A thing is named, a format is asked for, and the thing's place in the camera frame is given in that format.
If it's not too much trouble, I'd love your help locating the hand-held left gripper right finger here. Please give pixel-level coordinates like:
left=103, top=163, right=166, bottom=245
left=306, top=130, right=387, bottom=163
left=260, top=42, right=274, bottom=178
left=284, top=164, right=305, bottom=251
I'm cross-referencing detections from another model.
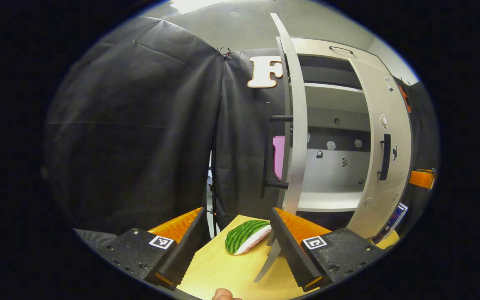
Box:
left=270, top=207, right=386, bottom=292

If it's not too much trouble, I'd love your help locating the colourful printed box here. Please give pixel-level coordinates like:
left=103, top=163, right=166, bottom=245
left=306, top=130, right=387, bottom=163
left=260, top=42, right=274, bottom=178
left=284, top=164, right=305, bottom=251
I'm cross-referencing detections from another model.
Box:
left=374, top=202, right=409, bottom=245

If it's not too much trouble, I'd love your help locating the ceiling light panel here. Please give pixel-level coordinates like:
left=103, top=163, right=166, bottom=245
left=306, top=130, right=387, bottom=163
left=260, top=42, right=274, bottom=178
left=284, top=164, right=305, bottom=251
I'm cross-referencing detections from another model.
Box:
left=169, top=0, right=224, bottom=14

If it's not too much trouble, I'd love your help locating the cabinet door with phone sticker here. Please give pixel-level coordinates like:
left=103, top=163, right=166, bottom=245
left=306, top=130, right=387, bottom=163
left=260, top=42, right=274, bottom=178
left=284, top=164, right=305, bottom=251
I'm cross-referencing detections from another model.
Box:
left=253, top=12, right=308, bottom=284

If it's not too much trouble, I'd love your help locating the black thin stand pole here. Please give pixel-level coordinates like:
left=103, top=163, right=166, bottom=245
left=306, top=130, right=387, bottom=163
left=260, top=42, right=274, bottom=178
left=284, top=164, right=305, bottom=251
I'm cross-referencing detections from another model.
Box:
left=211, top=133, right=219, bottom=238

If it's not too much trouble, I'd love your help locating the black bar door handle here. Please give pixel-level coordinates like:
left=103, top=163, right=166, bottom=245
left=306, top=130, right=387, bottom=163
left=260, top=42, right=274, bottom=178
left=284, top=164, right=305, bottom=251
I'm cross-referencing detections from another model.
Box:
left=377, top=133, right=392, bottom=181
left=260, top=101, right=294, bottom=200

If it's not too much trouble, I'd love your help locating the dark ribbed cloth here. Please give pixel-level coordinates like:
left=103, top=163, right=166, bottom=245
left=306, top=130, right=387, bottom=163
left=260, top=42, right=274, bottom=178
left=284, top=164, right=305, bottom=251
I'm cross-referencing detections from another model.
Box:
left=73, top=228, right=118, bottom=250

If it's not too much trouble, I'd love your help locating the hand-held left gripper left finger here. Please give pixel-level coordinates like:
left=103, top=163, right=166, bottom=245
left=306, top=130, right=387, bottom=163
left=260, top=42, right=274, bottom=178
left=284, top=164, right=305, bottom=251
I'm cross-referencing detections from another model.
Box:
left=94, top=207, right=207, bottom=291

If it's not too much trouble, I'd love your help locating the white and grey cabinet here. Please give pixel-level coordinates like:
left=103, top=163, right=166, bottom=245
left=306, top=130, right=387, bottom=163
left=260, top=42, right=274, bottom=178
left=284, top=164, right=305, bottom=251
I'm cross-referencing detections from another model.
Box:
left=276, top=37, right=390, bottom=221

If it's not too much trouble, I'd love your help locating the cabinet door with cat sticker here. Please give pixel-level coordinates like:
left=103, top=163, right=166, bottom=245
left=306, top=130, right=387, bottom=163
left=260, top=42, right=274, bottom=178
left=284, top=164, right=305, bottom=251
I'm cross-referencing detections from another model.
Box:
left=345, top=57, right=414, bottom=240

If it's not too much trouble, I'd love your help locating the black backdrop cloth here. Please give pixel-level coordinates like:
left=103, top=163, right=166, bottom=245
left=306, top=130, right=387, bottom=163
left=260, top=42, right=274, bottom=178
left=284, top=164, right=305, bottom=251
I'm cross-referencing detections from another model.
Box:
left=42, top=17, right=440, bottom=234

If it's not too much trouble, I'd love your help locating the watermelon slice toy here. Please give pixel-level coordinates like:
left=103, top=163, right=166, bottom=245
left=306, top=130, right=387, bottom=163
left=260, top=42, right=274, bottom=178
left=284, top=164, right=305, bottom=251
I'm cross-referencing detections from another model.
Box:
left=225, top=220, right=273, bottom=255

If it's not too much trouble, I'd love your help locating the white cabinet drawer front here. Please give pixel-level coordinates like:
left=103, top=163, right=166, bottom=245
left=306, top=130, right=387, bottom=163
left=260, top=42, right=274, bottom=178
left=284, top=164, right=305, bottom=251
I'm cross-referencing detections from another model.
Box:
left=290, top=37, right=386, bottom=69

